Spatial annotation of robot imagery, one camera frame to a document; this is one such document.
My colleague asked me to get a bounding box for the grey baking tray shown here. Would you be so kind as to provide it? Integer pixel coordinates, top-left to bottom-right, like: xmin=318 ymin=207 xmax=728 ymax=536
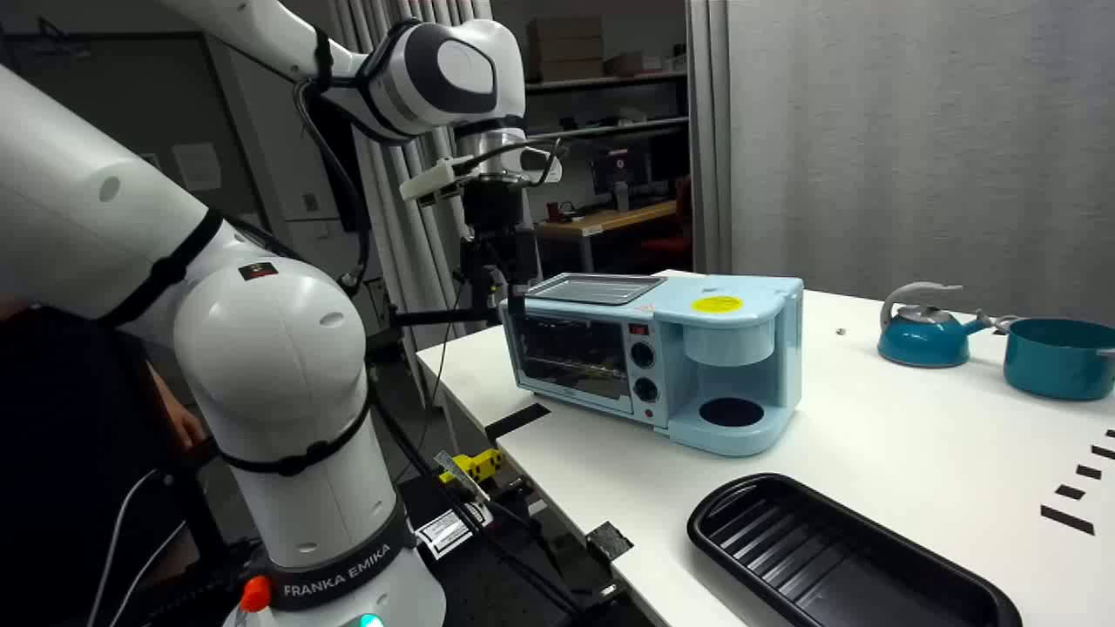
xmin=528 ymin=270 xmax=668 ymax=310

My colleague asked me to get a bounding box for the teal pot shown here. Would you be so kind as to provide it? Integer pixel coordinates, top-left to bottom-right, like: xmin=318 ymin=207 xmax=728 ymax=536
xmin=998 ymin=317 xmax=1115 ymax=402

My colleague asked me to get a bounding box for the white pleated curtain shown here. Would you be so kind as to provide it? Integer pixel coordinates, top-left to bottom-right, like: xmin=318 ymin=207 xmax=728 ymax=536
xmin=323 ymin=0 xmax=500 ymax=342

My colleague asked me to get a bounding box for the teal kettle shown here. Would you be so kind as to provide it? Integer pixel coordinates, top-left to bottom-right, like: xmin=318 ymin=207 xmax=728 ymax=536
xmin=875 ymin=277 xmax=998 ymax=372

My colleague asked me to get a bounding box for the metal shelf unit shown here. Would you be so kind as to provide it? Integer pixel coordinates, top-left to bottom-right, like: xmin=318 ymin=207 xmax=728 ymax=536
xmin=520 ymin=0 xmax=693 ymax=274

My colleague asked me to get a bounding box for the yellow clamp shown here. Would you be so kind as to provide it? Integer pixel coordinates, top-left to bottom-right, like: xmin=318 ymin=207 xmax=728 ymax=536
xmin=435 ymin=444 xmax=508 ymax=490

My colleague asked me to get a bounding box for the black camera mount rod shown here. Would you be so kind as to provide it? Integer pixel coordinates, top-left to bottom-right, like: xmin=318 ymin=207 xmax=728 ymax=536
xmin=387 ymin=304 xmax=506 ymax=327

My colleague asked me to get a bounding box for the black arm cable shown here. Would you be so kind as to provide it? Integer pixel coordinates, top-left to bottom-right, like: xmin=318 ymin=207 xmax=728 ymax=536
xmin=291 ymin=32 xmax=380 ymax=300

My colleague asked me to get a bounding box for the person in dark clothes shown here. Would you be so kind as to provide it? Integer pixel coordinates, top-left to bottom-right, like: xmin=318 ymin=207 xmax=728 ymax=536
xmin=0 ymin=300 xmax=211 ymax=627

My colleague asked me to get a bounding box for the light blue toaster oven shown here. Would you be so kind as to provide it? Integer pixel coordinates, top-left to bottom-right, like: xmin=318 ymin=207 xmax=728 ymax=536
xmin=499 ymin=268 xmax=807 ymax=459

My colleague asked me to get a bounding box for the white cable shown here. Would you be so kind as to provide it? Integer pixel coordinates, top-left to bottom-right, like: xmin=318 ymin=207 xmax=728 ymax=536
xmin=84 ymin=462 xmax=189 ymax=627

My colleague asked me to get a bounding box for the orange capped stop button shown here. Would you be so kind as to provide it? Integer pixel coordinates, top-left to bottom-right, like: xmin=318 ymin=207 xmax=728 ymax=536
xmin=238 ymin=570 xmax=279 ymax=620

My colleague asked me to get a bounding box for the black ridged plastic tray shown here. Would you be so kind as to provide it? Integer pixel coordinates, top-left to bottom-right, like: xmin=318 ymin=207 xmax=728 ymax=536
xmin=682 ymin=469 xmax=1023 ymax=627

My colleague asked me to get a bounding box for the wooden desk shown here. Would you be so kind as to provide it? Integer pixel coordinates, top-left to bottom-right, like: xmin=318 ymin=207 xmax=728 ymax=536
xmin=531 ymin=199 xmax=682 ymax=270

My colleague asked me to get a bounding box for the grey curtain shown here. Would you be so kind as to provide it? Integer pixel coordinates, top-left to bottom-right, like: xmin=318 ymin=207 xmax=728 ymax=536
xmin=682 ymin=0 xmax=1115 ymax=327

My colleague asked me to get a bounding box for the white printed label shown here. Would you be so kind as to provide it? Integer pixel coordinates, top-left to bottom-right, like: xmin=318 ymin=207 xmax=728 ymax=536
xmin=414 ymin=507 xmax=473 ymax=558

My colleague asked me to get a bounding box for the yellow round oven button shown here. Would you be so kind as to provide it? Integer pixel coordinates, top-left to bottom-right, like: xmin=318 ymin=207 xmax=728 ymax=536
xmin=688 ymin=291 xmax=747 ymax=319

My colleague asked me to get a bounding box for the light blue round drawer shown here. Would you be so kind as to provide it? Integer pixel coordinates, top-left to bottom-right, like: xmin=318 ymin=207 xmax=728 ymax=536
xmin=679 ymin=312 xmax=780 ymax=370

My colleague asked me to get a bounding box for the black tape strip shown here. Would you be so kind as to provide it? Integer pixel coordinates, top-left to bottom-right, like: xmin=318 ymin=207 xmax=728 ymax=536
xmin=483 ymin=399 xmax=549 ymax=442
xmin=584 ymin=517 xmax=636 ymax=565

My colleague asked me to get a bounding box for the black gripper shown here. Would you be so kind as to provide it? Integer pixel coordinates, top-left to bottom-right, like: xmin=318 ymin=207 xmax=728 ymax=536
xmin=458 ymin=178 xmax=540 ymax=319

